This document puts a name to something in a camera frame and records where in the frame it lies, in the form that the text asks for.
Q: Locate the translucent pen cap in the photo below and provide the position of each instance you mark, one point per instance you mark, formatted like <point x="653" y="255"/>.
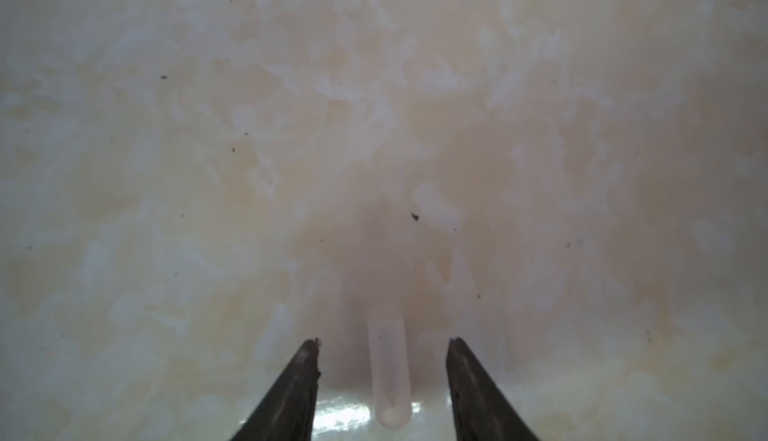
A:
<point x="391" y="385"/>

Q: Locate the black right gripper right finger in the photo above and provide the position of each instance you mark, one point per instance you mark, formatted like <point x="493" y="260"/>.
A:
<point x="480" y="410"/>

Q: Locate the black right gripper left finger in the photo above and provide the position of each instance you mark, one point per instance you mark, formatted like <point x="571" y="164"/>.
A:
<point x="286" y="412"/>

